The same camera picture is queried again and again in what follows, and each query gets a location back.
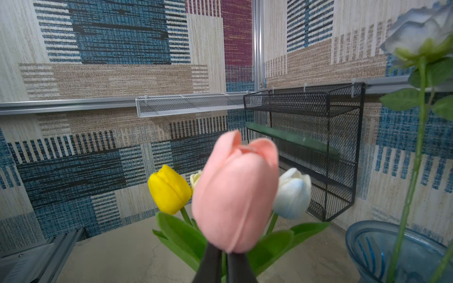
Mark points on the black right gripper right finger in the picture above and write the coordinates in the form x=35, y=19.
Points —
x=239, y=269

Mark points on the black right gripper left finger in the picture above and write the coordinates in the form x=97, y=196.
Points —
x=210, y=269

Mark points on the tulip bunch pink yellow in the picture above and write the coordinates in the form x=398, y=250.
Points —
x=188, y=243

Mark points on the green tray on shelf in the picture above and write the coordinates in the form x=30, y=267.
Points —
x=293, y=138

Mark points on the white rose branch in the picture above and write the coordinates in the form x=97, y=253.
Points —
x=423, y=40

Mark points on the black wire mesh shelf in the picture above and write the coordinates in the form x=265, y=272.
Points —
x=317, y=130

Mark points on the white wire mesh tray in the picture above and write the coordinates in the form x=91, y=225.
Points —
x=156, y=106

